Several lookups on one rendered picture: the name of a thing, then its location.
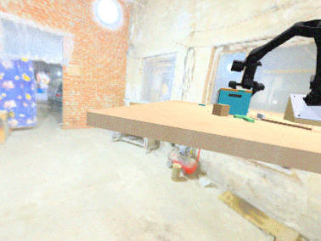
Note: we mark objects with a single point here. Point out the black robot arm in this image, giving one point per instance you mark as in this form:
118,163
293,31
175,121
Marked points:
311,28

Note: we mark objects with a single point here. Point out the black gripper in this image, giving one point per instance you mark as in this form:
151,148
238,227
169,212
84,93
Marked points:
259,87

